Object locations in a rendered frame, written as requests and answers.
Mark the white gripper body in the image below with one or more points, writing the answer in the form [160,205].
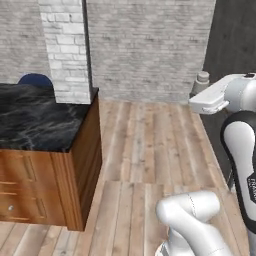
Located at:
[210,96]

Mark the small silver knob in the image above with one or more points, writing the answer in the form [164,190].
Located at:
[11,207]

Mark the blue stool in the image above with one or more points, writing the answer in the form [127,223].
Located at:
[35,80]

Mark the wooden island cabinet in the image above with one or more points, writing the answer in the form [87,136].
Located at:
[83,166]

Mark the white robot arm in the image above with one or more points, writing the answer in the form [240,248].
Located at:
[240,146]

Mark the grey shaker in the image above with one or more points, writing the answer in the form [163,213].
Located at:
[202,80]

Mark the dark tall cabinet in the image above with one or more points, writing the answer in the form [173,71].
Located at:
[233,36]

